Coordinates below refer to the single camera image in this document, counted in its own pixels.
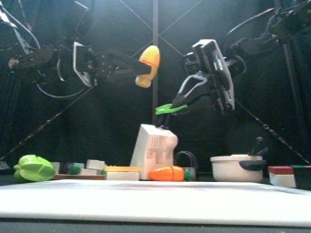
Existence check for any yellow toy corn cob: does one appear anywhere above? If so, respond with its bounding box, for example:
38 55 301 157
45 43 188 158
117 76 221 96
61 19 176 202
135 45 162 89

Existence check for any small green toy leaf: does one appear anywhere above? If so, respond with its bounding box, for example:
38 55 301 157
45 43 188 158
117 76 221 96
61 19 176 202
155 103 190 117

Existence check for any yellow egg sushi toy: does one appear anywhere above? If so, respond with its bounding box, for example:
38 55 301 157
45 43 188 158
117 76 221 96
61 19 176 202
103 165 142 182

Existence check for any red tuna sushi toy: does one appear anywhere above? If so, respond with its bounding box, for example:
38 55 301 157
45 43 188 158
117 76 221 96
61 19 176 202
268 165 298 188

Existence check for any dark seaweed sushi toy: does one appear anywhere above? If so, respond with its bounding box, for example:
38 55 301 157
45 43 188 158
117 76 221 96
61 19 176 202
292 164 311 192

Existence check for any black pot lid knob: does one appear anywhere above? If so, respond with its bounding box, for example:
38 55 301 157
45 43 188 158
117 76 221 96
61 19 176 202
250 136 270 157

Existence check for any white knife block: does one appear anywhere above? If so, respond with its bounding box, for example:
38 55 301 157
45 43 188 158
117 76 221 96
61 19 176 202
129 123 181 181

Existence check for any white toy pot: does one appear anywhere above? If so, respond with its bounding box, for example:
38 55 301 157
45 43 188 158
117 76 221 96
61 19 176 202
210 154 269 184

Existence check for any orange toy carrot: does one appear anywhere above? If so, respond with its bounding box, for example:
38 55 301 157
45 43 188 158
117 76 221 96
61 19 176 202
147 165 194 183

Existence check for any white rice block toy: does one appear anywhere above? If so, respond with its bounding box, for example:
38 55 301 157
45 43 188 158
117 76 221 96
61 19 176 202
86 159 107 171

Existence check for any purple green toy vegetable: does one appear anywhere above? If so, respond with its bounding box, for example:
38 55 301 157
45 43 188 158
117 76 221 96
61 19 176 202
61 161 83 176

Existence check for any brown wooden tray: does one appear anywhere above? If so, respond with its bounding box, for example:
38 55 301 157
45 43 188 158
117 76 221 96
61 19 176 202
53 173 107 181

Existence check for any white cutting board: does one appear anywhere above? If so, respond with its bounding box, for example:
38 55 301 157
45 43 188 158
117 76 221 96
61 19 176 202
0 178 311 228

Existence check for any green toy pepper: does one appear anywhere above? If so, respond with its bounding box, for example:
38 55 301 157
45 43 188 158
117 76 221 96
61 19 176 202
13 154 58 183

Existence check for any vertical metal frame pole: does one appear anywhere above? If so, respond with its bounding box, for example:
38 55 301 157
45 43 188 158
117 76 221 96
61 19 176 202
153 0 161 126

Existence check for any black knife handle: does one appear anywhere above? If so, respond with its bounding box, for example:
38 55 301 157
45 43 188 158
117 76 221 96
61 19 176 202
158 113 176 130

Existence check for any black cable loop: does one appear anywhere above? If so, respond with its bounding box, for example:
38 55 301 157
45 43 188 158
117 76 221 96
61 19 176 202
35 81 95 99

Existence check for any small metal wire basket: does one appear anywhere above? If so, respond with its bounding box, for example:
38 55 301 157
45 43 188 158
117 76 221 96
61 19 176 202
174 150 201 182

